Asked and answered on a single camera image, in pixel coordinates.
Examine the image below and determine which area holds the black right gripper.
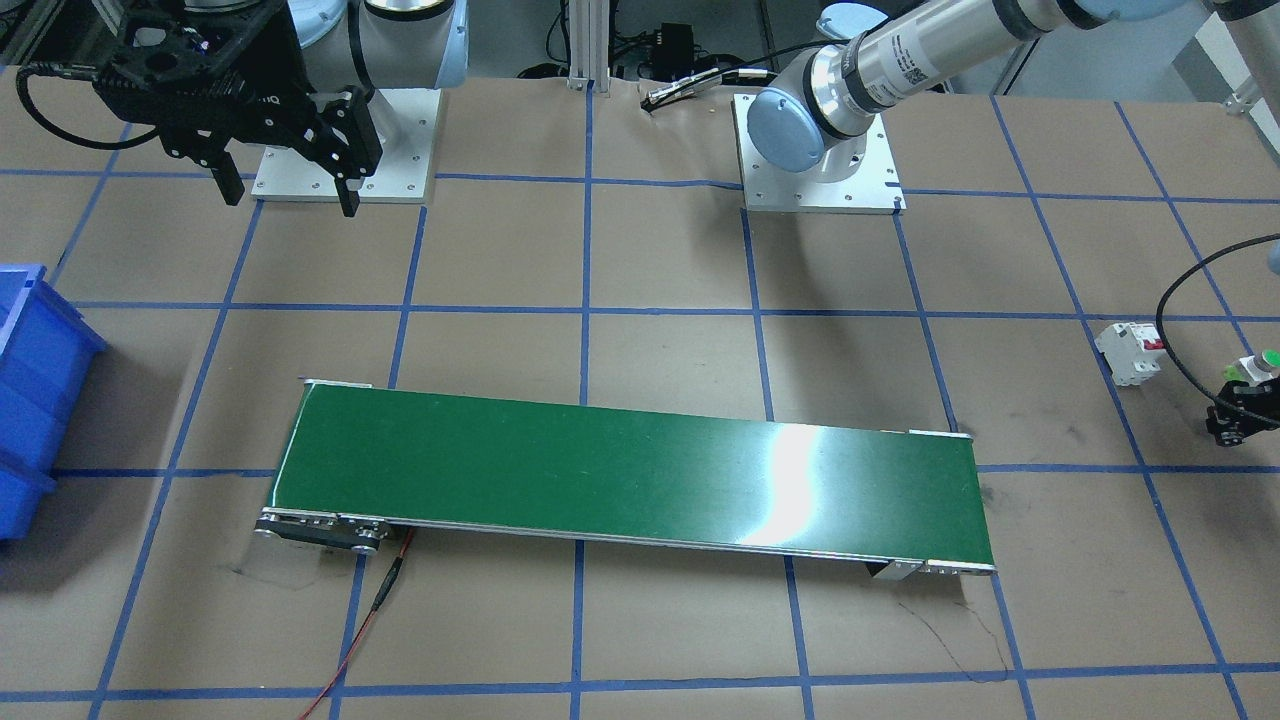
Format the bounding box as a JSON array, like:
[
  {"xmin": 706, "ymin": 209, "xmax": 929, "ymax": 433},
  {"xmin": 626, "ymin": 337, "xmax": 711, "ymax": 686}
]
[{"xmin": 93, "ymin": 1, "xmax": 371, "ymax": 218}]

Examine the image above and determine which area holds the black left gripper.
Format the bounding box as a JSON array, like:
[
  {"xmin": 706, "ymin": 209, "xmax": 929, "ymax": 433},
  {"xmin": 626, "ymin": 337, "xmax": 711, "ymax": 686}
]
[{"xmin": 1204, "ymin": 386, "xmax": 1279, "ymax": 447}]

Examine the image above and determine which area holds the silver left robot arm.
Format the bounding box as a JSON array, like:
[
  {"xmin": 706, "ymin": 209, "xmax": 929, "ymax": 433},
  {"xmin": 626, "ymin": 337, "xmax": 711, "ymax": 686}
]
[{"xmin": 746, "ymin": 1, "xmax": 1279, "ymax": 447}]

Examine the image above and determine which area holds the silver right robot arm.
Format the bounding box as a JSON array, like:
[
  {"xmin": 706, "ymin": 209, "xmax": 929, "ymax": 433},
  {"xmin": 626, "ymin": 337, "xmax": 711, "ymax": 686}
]
[{"xmin": 91, "ymin": 1, "xmax": 468, "ymax": 217}]

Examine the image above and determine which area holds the green push button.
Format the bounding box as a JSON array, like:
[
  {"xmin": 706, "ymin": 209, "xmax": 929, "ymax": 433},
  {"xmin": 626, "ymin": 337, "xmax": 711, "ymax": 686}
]
[{"xmin": 1222, "ymin": 348, "xmax": 1280, "ymax": 387}]

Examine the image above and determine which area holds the white circuit breaker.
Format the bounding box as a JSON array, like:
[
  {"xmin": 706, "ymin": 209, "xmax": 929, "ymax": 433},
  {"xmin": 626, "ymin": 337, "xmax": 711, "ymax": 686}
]
[{"xmin": 1093, "ymin": 322, "xmax": 1167, "ymax": 387}]

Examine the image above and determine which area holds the green conveyor belt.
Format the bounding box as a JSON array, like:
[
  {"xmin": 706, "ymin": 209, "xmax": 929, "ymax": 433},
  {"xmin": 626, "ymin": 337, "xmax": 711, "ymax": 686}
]
[{"xmin": 256, "ymin": 380, "xmax": 996, "ymax": 580}]

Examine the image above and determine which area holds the blue plastic bin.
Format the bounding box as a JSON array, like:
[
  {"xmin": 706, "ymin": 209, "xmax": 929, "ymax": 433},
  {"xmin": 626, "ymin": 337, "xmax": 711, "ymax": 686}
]
[{"xmin": 1, "ymin": 264, "xmax": 108, "ymax": 541}]

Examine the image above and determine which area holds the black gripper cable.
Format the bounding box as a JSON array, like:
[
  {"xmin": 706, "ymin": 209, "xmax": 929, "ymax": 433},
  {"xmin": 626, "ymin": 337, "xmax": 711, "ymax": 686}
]
[{"xmin": 1155, "ymin": 234, "xmax": 1280, "ymax": 411}]

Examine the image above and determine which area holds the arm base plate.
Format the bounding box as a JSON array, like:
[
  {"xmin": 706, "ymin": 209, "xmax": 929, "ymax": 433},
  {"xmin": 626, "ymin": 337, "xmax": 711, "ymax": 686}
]
[
  {"xmin": 251, "ymin": 88, "xmax": 444, "ymax": 205},
  {"xmin": 732, "ymin": 94, "xmax": 908, "ymax": 215}
]

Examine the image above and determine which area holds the red black conveyor cable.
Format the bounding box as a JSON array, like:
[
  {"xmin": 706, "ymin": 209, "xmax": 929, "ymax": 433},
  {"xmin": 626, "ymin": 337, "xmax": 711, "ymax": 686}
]
[{"xmin": 296, "ymin": 528, "xmax": 419, "ymax": 720}]

